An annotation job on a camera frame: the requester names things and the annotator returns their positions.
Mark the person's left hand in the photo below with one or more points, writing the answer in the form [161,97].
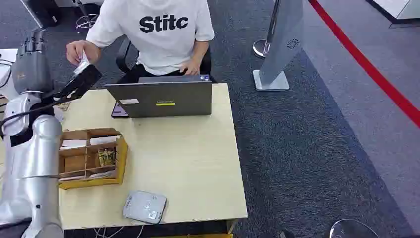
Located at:
[192,67]

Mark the person's right hand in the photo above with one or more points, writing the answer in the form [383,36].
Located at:
[77,49]

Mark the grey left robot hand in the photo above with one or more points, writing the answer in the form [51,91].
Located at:
[31,72]

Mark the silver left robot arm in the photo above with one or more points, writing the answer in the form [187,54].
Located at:
[39,148]

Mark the chrome stool base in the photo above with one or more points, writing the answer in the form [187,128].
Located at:
[86,21]

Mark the person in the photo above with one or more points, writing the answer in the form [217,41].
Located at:
[157,49]

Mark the grey laptop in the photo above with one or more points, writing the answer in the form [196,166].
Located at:
[164,95]

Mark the small clear patterned wrapper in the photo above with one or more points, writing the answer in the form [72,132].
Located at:
[64,106]

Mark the black computer case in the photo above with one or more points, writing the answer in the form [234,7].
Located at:
[42,13]

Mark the black smartphone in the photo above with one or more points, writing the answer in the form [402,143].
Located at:
[117,111]

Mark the grey standing sign panel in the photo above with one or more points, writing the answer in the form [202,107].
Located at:
[282,49]

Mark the gold card stack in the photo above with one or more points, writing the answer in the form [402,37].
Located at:
[106,157]

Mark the wooden card box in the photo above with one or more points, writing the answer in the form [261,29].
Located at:
[120,164]

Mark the flat white card stack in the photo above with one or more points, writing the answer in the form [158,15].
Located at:
[98,175]

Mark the grey card reader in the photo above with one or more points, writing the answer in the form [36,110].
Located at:
[144,207]

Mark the red floor tape line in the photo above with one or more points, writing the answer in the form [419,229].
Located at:
[370,70]

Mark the white platform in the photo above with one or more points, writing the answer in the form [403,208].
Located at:
[400,10]

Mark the round chrome base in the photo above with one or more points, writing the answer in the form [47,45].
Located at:
[352,230]

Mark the chrome stanchion post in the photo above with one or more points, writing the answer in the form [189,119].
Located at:
[262,46]

